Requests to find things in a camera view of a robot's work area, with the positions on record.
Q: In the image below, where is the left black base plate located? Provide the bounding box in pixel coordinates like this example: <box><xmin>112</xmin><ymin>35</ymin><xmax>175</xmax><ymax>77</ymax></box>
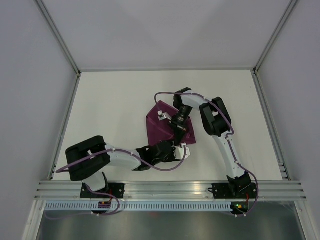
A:
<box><xmin>80</xmin><ymin>182</ymin><xmax>125</xmax><ymax>199</ymax></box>

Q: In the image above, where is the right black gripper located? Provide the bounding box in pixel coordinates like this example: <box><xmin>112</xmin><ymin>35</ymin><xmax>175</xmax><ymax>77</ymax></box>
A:
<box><xmin>168</xmin><ymin>104</ymin><xmax>193</xmax><ymax>144</ymax></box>

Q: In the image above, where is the left aluminium frame post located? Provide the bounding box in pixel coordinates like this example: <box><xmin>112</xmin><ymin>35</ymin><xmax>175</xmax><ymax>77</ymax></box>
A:
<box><xmin>34</xmin><ymin>0</ymin><xmax>81</xmax><ymax>76</ymax></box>

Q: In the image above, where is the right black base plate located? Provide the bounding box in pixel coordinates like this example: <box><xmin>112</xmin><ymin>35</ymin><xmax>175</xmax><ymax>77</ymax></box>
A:
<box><xmin>207</xmin><ymin>183</ymin><xmax>258</xmax><ymax>200</ymax></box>

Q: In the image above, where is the purple cloth napkin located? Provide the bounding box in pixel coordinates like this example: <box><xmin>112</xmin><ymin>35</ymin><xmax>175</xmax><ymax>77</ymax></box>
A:
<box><xmin>146</xmin><ymin>100</ymin><xmax>197</xmax><ymax>146</ymax></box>

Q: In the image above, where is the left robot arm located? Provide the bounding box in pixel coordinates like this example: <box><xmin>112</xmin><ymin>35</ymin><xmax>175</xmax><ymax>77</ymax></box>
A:
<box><xmin>65</xmin><ymin>135</ymin><xmax>177</xmax><ymax>198</ymax></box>

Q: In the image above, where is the purple cable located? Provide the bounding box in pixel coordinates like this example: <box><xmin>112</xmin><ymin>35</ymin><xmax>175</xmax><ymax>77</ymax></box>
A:
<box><xmin>154</xmin><ymin>91</ymin><xmax>259</xmax><ymax>218</ymax></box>
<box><xmin>43</xmin><ymin>143</ymin><xmax>189</xmax><ymax>221</ymax></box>

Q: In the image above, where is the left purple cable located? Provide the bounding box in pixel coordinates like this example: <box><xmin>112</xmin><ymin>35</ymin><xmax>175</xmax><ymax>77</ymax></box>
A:
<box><xmin>43</xmin><ymin>143</ymin><xmax>189</xmax><ymax>221</ymax></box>

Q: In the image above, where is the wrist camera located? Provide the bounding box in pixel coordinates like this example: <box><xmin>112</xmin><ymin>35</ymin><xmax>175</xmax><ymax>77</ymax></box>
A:
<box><xmin>157</xmin><ymin>110</ymin><xmax>172</xmax><ymax>121</ymax></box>
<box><xmin>173</xmin><ymin>143</ymin><xmax>191</xmax><ymax>160</ymax></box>

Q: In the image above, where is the aluminium front rail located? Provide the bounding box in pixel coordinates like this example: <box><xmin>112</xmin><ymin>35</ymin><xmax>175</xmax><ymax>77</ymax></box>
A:
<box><xmin>34</xmin><ymin>180</ymin><xmax>307</xmax><ymax>202</ymax></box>

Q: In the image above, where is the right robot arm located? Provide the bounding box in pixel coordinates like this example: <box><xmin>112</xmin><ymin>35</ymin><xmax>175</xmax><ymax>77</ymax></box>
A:
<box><xmin>168</xmin><ymin>87</ymin><xmax>259</xmax><ymax>198</ymax></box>

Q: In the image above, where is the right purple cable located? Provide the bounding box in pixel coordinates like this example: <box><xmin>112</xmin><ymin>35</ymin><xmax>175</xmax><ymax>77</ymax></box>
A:
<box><xmin>154</xmin><ymin>91</ymin><xmax>259</xmax><ymax>218</ymax></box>

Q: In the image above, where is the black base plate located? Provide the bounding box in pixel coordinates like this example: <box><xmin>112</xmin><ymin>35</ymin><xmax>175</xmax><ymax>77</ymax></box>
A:
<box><xmin>80</xmin><ymin>182</ymin><xmax>125</xmax><ymax>199</ymax></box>
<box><xmin>207</xmin><ymin>183</ymin><xmax>258</xmax><ymax>200</ymax></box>

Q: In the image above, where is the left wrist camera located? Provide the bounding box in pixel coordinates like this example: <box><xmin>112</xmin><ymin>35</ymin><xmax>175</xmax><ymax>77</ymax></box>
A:
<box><xmin>173</xmin><ymin>143</ymin><xmax>191</xmax><ymax>160</ymax></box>

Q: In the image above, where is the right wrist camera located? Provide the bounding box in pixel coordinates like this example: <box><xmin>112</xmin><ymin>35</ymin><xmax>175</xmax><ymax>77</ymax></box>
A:
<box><xmin>157</xmin><ymin>110</ymin><xmax>172</xmax><ymax>121</ymax></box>

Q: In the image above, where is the aluminium frame post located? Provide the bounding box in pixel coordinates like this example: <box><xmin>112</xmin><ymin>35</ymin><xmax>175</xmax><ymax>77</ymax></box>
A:
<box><xmin>252</xmin><ymin>0</ymin><xmax>301</xmax><ymax>73</ymax></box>
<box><xmin>34</xmin><ymin>0</ymin><xmax>81</xmax><ymax>76</ymax></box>

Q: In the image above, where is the right aluminium frame post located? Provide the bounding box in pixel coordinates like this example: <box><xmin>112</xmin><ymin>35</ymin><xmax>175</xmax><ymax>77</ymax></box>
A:
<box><xmin>252</xmin><ymin>0</ymin><xmax>301</xmax><ymax>73</ymax></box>

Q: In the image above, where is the white slotted cable duct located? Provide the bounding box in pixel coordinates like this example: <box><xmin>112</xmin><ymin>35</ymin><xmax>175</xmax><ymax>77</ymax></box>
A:
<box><xmin>45</xmin><ymin>201</ymin><xmax>231</xmax><ymax>212</ymax></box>

